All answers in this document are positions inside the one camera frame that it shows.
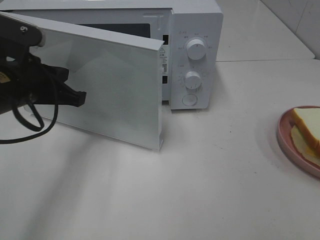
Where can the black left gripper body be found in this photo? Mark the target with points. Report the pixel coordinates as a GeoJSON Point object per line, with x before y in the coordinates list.
{"type": "Point", "coordinates": [32, 82]}

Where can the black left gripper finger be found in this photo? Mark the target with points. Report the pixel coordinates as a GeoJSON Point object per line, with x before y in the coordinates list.
{"type": "Point", "coordinates": [71, 97]}

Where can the white microwave door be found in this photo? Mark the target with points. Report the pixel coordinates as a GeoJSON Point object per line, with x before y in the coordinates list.
{"type": "Point", "coordinates": [120, 73]}

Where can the round door release button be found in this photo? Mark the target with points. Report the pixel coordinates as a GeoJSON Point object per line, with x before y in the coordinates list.
{"type": "Point", "coordinates": [189, 100]}

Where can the pink round plate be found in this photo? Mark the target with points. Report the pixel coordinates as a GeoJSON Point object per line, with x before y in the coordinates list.
{"type": "Point", "coordinates": [283, 134]}

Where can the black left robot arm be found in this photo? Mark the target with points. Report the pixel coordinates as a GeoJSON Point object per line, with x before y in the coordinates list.
{"type": "Point", "coordinates": [4, 86]}

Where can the white warning label sticker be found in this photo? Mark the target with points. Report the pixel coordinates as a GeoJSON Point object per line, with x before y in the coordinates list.
{"type": "Point", "coordinates": [164, 58]}

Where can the upper white power knob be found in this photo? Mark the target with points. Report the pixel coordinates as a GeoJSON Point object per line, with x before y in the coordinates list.
{"type": "Point", "coordinates": [196, 49]}

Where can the white microwave oven body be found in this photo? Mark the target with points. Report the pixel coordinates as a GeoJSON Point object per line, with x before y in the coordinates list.
{"type": "Point", "coordinates": [174, 22]}

